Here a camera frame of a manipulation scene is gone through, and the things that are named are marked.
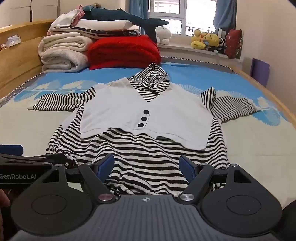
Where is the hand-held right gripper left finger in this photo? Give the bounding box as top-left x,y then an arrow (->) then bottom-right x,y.
33,154 -> 117,204

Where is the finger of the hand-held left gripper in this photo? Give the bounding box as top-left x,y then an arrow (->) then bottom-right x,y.
0,153 -> 68,168
0,145 -> 24,156

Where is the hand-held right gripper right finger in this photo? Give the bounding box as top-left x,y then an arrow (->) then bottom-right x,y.
177,155 -> 257,205

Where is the striped hooded top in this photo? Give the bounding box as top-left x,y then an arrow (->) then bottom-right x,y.
32,63 -> 263,197

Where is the person's left hand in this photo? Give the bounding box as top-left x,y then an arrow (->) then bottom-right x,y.
0,189 -> 11,208

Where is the blue and cream bed blanket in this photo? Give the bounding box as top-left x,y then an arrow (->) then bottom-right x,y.
0,56 -> 296,209

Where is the wooden headboard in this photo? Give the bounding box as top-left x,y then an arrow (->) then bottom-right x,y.
0,20 -> 56,98

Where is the grey trimmed bed mat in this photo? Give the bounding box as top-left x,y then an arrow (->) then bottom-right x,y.
0,55 -> 241,107

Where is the tissue box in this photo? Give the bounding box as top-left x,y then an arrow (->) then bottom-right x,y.
6,35 -> 22,48

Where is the cream folded quilt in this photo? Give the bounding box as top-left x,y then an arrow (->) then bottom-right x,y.
38,32 -> 95,74

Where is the red folded blanket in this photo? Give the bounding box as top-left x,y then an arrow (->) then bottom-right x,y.
87,35 -> 162,70

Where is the white windowsill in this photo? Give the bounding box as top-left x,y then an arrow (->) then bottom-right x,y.
158,43 -> 245,64

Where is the yellow duck plush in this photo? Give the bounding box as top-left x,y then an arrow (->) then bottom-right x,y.
191,29 -> 208,50

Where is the black and white plush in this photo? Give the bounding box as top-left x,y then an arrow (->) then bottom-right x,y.
217,38 -> 227,54

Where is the yellow round plush toy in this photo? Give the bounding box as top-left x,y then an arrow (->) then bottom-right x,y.
205,33 -> 221,48

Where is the red cushion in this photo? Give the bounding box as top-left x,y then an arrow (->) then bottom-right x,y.
225,29 -> 243,60

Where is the white plush toy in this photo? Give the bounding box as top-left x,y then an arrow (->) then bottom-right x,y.
155,26 -> 173,45

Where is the white wardrobe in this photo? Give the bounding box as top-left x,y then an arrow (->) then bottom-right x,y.
0,0 -> 81,29

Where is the white folded duvet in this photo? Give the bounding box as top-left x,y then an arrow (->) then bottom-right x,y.
76,19 -> 133,31

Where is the white folded cloth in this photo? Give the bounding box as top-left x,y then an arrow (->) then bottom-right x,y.
53,5 -> 81,28

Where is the blue shark plush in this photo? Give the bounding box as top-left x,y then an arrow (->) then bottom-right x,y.
81,5 -> 170,43

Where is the window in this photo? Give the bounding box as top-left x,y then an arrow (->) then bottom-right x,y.
147,0 -> 218,37

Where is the pink cloth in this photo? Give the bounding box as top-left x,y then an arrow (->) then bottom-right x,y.
71,5 -> 85,25

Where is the blue curtain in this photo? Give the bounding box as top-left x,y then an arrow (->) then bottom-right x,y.
128,0 -> 148,20
213,0 -> 238,35

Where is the wooden bed frame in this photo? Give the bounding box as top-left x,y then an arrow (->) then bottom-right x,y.
231,65 -> 296,130

